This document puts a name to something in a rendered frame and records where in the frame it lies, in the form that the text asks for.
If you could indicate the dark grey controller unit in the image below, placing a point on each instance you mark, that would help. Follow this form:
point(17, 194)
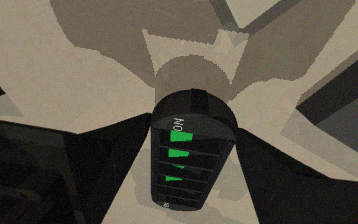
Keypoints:
point(192, 135)

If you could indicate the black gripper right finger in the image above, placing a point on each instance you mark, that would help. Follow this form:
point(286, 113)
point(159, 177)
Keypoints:
point(286, 191)

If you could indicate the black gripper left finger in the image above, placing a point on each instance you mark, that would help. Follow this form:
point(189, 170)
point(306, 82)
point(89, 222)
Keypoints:
point(94, 164)

